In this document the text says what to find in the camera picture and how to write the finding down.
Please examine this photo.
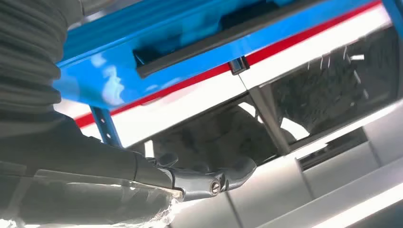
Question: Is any blue metal shelf rack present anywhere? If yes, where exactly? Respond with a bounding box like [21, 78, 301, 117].
[53, 0, 403, 149]

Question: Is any red barrier belt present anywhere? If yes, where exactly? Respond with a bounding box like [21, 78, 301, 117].
[74, 0, 383, 130]

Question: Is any black stanchion post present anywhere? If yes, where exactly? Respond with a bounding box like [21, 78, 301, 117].
[228, 56, 251, 76]

